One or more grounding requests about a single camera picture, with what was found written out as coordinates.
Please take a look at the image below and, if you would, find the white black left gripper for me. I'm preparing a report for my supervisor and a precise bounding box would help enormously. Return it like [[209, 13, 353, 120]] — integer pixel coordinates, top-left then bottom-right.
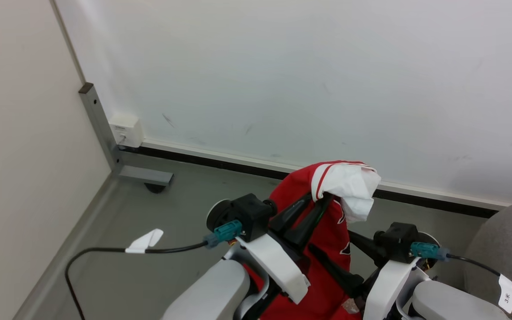
[[237, 192, 333, 305]]

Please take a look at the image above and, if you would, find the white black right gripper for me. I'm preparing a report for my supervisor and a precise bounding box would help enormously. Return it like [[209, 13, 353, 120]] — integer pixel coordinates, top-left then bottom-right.
[[308, 230, 420, 320]]

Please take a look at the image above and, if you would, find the red and white jersey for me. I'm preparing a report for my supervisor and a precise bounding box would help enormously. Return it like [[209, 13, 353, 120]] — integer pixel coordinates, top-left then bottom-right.
[[244, 160, 382, 320]]

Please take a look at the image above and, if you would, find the black and white baseboard strip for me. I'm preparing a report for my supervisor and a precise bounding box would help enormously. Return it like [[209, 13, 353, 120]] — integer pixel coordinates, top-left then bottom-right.
[[120, 138, 512, 219]]

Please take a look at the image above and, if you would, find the grey fabric sofa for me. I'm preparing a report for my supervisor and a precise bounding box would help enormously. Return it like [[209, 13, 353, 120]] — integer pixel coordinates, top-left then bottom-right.
[[462, 200, 512, 320]]

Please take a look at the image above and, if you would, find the teal cable connector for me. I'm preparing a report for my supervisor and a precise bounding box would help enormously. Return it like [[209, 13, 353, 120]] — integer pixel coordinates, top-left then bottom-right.
[[410, 242, 450, 262], [203, 220, 243, 248]]

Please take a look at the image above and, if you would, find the black cable with numbered tag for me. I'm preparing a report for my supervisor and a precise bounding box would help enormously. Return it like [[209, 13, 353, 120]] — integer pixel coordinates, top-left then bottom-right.
[[446, 253, 512, 320]]

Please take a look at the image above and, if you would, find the folded white cable tag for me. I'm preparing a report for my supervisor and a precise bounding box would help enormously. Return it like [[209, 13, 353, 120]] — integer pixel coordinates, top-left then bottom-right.
[[125, 228, 164, 254]]

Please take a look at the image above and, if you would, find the white numbered cable tag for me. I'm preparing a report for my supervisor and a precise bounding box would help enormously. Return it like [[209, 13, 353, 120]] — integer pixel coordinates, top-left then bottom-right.
[[498, 274, 512, 314]]

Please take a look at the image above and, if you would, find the white wall outlet box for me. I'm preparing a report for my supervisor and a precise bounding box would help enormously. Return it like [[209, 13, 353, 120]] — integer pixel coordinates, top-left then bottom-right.
[[109, 114, 144, 148]]

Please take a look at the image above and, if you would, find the black cable with folded tag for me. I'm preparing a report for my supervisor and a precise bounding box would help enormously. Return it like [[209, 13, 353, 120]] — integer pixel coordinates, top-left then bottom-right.
[[64, 240, 210, 320]]

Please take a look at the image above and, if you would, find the grey metal frame post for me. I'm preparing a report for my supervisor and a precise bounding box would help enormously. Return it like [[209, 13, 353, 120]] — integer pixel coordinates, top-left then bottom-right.
[[78, 82, 175, 187]]

